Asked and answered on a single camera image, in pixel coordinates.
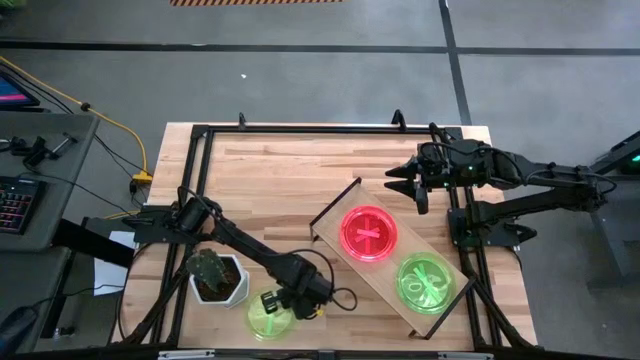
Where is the black flat bar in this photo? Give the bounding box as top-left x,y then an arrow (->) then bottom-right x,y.
51,216 -> 137,270

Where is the white hexagonal plant pot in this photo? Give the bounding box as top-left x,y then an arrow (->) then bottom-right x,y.
188,253 -> 250,309

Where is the lit display screen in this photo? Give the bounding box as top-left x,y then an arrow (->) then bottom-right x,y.
0,73 -> 41,109

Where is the black backlit keyboard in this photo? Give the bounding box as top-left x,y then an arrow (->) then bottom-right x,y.
0,175 -> 47,235

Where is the green cactus plant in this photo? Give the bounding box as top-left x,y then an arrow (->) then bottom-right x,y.
185,248 -> 232,294

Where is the white paper sheet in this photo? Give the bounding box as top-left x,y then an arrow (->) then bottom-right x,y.
93,229 -> 137,297

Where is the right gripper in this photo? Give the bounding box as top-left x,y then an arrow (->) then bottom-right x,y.
384,142 -> 454,197

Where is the pink translucent plastic plate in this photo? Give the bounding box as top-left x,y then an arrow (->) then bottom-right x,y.
339,204 -> 400,264

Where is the dark rounded object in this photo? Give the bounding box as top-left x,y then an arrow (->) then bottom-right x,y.
0,303 -> 40,357

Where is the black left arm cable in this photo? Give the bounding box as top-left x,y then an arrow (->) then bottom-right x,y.
287,248 -> 359,312

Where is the yellow power cable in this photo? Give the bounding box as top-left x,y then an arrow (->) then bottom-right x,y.
0,55 -> 154,184

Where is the silver metal bracket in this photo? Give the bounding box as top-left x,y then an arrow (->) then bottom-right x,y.
436,351 -> 495,360
157,349 -> 217,360

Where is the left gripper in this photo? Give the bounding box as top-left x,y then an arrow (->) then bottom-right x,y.
261,274 -> 335,315

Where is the wooden shelf with black legs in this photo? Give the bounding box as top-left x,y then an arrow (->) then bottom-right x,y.
308,176 -> 475,341

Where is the black metal table frame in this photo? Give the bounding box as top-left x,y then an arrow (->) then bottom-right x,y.
107,122 -> 539,360

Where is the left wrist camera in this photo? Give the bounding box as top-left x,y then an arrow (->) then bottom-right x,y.
298,302 -> 322,322

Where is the grey desk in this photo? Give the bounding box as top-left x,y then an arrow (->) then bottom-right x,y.
0,246 -> 72,354
0,112 -> 101,253

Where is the black desk clamp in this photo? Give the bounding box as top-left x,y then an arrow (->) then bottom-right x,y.
8,132 -> 80,170

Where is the green translucent plastic plate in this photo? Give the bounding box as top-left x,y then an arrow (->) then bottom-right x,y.
395,251 -> 457,316
244,288 -> 296,342

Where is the black equipment stand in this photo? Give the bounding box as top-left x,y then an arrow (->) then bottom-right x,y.
587,128 -> 640,291

